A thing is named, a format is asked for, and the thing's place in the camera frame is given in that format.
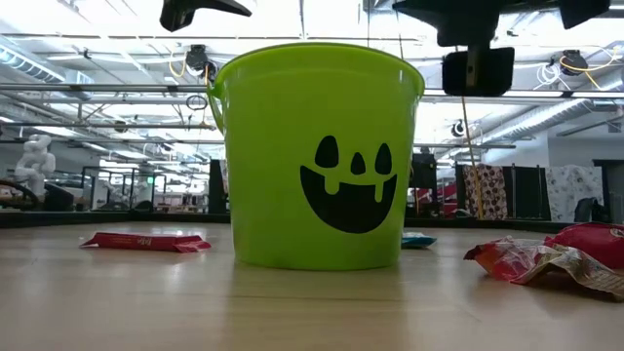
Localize green Halloween bucket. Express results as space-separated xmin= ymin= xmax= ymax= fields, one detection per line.
xmin=205 ymin=41 xmax=426 ymax=272

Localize black upright panel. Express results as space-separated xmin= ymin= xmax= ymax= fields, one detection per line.
xmin=208 ymin=159 xmax=228 ymax=215

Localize black upright cabinet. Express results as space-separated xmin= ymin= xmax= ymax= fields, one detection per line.
xmin=408 ymin=153 xmax=439 ymax=218

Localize dark office chair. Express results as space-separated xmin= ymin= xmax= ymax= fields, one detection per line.
xmin=573 ymin=196 xmax=610 ymax=224

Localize black divider panel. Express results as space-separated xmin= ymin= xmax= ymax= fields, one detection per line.
xmin=506 ymin=164 xmax=553 ymax=221

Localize red dotted curtain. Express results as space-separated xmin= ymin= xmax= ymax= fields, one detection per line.
xmin=461 ymin=164 xmax=509 ymax=221

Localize black aluminium table frame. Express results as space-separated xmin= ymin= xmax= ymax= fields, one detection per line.
xmin=0 ymin=209 xmax=624 ymax=239

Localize blue white candy bar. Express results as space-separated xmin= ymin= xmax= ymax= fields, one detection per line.
xmin=401 ymin=231 xmax=439 ymax=250

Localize red gold crinkly candy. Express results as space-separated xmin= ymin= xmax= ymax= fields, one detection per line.
xmin=462 ymin=235 xmax=624 ymax=299

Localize black framed workstation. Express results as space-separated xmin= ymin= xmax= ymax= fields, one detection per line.
xmin=79 ymin=165 xmax=168 ymax=212

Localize yellow extension cable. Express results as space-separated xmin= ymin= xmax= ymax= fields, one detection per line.
xmin=460 ymin=95 xmax=485 ymax=221

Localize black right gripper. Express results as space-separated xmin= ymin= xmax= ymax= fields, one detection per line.
xmin=391 ymin=0 xmax=517 ymax=98

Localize white grey patterned curtain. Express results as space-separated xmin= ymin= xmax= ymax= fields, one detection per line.
xmin=544 ymin=164 xmax=606 ymax=225

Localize silver ventilation duct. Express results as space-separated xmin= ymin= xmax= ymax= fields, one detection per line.
xmin=480 ymin=80 xmax=624 ymax=145

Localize white robot figure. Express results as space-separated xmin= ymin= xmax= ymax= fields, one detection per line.
xmin=13 ymin=133 xmax=58 ymax=197

